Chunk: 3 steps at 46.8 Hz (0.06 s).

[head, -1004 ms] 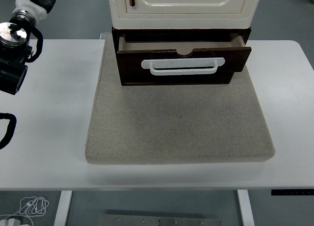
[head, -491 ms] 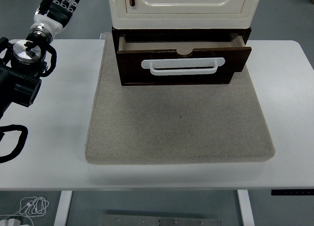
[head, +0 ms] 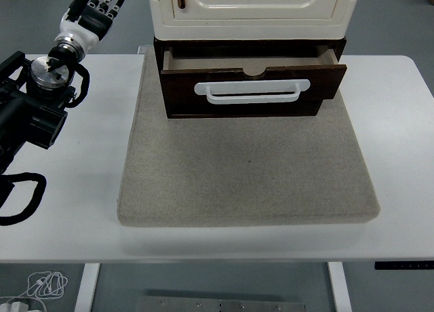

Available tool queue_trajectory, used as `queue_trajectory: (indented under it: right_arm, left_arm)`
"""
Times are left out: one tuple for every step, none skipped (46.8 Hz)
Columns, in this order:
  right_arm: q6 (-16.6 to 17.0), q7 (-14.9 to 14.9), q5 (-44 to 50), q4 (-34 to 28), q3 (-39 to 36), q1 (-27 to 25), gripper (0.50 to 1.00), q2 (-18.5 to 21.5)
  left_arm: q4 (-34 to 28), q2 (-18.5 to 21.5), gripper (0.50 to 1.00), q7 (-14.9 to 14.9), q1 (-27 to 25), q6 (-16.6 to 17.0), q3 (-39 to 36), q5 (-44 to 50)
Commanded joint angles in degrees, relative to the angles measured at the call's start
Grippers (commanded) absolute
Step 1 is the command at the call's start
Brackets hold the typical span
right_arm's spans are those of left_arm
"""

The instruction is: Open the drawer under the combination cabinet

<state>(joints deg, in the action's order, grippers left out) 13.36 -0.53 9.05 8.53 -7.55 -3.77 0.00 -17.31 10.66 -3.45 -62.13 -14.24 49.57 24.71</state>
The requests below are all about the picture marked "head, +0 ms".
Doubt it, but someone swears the dark wooden drawer housing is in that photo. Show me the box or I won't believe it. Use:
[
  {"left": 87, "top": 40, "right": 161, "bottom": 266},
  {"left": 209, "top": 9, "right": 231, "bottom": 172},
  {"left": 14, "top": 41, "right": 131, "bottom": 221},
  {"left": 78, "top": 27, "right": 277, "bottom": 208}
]
[{"left": 153, "top": 37, "right": 347, "bottom": 119}]

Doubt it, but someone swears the cream cabinet body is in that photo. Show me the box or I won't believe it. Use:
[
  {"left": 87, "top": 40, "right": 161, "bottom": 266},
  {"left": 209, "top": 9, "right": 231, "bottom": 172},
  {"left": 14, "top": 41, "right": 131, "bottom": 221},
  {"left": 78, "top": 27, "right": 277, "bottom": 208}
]
[{"left": 147, "top": 0, "right": 362, "bottom": 41}]

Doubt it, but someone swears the white drawer handle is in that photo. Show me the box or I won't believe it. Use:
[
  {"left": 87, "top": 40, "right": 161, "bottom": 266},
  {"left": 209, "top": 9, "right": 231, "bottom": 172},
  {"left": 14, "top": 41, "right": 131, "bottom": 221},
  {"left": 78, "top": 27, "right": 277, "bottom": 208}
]
[{"left": 194, "top": 79, "right": 311, "bottom": 105}]

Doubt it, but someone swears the white coiled cable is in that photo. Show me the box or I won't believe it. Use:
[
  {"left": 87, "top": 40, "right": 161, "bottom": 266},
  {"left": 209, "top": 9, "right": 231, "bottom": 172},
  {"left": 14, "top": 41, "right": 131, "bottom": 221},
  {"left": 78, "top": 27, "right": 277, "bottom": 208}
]
[{"left": 0, "top": 271, "right": 68, "bottom": 312}]

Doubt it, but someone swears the dark wooden drawer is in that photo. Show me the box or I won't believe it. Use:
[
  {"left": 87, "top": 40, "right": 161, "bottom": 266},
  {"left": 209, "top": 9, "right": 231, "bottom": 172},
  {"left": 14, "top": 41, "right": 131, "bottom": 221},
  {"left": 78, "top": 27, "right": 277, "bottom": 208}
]
[{"left": 160, "top": 45, "right": 347, "bottom": 119}]

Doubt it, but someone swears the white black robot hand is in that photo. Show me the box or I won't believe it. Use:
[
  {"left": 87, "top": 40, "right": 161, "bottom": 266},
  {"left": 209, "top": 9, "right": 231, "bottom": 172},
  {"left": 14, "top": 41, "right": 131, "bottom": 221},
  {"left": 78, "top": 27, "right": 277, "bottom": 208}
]
[{"left": 59, "top": 0, "right": 125, "bottom": 50}]

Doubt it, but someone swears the beige fabric mat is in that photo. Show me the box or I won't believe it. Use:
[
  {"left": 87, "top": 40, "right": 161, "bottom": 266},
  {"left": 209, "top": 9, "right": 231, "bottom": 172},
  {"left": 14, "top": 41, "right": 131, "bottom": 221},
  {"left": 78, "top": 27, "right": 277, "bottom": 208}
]
[{"left": 116, "top": 47, "right": 380, "bottom": 228}]

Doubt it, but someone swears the black table control panel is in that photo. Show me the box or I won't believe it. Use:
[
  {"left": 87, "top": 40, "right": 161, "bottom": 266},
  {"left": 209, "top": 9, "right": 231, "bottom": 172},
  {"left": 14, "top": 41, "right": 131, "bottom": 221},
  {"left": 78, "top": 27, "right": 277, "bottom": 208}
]
[{"left": 374, "top": 260, "right": 434, "bottom": 271}]

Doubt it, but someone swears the white table leg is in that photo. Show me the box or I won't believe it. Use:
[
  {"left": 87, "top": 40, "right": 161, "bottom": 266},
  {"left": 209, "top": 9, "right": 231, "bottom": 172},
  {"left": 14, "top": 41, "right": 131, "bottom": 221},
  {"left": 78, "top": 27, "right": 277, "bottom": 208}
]
[
  {"left": 327, "top": 261, "right": 353, "bottom": 312},
  {"left": 73, "top": 263, "right": 102, "bottom": 312}
]

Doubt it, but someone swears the white power adapter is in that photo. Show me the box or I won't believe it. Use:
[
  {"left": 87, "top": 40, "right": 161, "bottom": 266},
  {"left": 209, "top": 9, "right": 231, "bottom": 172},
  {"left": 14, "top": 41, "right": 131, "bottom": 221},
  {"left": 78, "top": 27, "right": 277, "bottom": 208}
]
[{"left": 6, "top": 301, "right": 31, "bottom": 312}]

